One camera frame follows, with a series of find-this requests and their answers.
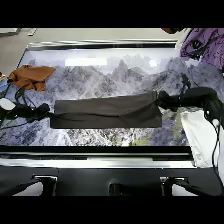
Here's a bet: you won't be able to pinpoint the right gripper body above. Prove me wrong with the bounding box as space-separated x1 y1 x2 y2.
156 89 182 112

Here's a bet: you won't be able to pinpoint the orange garment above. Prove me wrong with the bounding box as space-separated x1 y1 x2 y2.
7 64 57 92

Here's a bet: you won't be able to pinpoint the white garment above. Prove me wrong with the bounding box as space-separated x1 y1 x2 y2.
179 109 224 169

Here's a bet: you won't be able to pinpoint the silver frame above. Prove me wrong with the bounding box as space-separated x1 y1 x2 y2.
0 151 198 197

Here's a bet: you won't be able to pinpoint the dark grey pants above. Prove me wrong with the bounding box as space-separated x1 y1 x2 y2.
49 90 164 130

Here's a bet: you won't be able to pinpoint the black cable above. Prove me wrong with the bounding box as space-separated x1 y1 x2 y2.
203 109 222 168

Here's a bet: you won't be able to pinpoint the purple printed garment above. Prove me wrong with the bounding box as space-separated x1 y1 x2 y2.
179 28 224 73

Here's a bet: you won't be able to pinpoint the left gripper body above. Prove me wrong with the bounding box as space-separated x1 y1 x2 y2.
30 103 52 122

